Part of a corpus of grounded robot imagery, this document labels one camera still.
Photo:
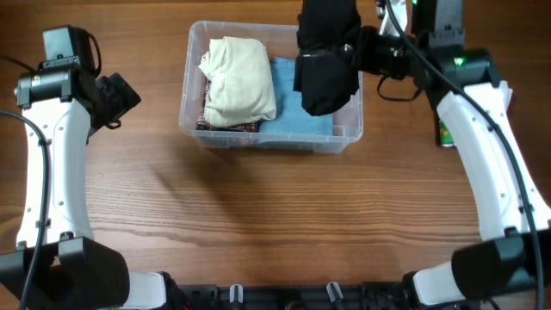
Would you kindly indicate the red navy plaid shirt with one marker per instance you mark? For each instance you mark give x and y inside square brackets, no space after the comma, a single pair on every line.
[202,124]

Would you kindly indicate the white printed t-shirt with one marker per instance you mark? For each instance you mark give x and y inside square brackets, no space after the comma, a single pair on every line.
[444,137]

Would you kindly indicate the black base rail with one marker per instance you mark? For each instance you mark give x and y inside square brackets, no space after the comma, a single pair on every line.
[332,296]

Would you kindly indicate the clear plastic storage container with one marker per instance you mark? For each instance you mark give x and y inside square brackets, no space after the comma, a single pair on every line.
[280,41]

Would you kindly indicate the blue denim jeans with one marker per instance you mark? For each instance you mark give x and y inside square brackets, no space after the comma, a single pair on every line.
[291,118]

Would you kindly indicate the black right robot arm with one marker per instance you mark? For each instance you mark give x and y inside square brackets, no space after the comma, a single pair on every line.
[468,96]

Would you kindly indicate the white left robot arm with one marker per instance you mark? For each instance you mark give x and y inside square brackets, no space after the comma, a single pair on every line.
[57,264]

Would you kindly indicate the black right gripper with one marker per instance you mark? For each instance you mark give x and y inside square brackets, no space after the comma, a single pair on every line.
[364,40]

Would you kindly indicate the black cloth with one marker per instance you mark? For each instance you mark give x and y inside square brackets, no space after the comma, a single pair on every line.
[327,40]

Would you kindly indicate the cream cloth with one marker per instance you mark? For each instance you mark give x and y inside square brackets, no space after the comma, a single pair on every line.
[241,88]

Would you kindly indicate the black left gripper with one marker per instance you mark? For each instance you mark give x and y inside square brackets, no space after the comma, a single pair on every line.
[125,96]

